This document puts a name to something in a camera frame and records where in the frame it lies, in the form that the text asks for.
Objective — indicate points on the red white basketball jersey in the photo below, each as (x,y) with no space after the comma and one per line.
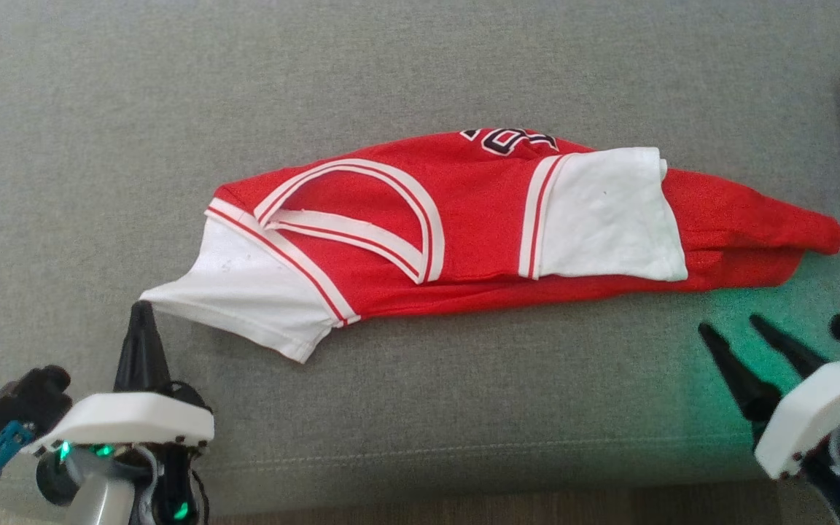
(478,219)

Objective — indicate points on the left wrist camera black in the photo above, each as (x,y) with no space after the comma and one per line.
(26,401)

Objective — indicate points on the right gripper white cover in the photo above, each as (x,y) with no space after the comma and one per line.
(817,408)

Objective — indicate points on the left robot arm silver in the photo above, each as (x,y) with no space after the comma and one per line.
(103,496)

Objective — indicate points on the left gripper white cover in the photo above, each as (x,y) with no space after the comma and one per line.
(128,419)

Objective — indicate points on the large grey sofa chaise cushion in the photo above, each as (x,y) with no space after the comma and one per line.
(391,408)

